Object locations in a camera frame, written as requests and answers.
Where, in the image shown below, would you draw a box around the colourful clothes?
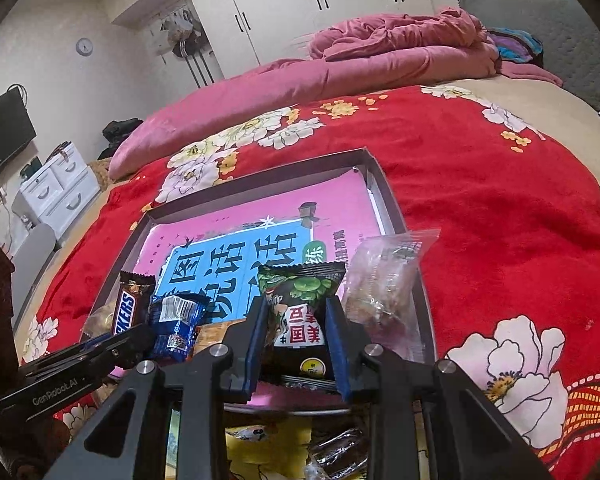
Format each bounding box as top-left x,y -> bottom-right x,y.
490,27 -> 543,68

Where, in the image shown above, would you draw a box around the red floral blanket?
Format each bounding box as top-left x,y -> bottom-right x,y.
20,85 -> 600,480

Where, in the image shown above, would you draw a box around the clear pastry packet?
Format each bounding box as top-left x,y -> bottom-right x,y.
81,300 -> 117,336

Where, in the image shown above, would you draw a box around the dark clothes pile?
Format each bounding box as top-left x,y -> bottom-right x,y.
97,117 -> 145,161

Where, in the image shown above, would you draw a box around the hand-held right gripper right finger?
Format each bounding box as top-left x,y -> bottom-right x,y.
325,297 -> 551,480

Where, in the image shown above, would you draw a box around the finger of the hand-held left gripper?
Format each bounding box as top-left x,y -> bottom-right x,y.
17,322 -> 156,378

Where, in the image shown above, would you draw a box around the clear snack packet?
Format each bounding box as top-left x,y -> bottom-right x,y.
341,230 -> 441,361

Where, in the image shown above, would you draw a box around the blue snack packet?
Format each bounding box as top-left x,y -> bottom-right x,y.
147,294 -> 212,361

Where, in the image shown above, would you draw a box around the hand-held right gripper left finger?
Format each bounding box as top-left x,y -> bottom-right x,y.
55,297 -> 271,480

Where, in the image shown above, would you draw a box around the yellow snack packet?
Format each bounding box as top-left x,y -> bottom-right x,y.
225,417 -> 313,480

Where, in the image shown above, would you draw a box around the grey cardboard box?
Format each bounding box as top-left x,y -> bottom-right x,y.
80,147 -> 437,416

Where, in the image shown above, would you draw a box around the brown chocolate bar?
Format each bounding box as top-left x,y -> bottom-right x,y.
110,270 -> 157,337

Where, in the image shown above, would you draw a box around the pink quilt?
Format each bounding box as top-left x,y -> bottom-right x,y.
109,7 -> 501,178

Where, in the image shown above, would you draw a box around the brown plush blanket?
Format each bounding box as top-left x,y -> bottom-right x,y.
87,157 -> 113,181

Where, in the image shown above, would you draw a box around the dark brown snack packet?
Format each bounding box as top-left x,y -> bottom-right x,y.
307,427 -> 371,480

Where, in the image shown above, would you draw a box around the pink cloth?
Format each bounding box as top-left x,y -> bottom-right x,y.
497,60 -> 565,87

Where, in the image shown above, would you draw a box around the pink book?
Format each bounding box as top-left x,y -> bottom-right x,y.
132,167 -> 421,413

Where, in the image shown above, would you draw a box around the grey padded headboard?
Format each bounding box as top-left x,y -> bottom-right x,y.
455,0 -> 600,111

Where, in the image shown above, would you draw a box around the black television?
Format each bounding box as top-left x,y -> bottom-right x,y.
0,90 -> 37,191

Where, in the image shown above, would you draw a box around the white drawer cabinet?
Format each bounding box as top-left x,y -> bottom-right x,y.
20,142 -> 101,226

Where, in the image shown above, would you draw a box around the dark green pea packet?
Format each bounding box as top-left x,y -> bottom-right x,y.
257,262 -> 347,391

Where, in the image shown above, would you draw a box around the white wardrobe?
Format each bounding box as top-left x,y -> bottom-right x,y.
215,0 -> 481,81

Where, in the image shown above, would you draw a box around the coat rack with clothes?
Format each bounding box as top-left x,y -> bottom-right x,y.
147,7 -> 216,88

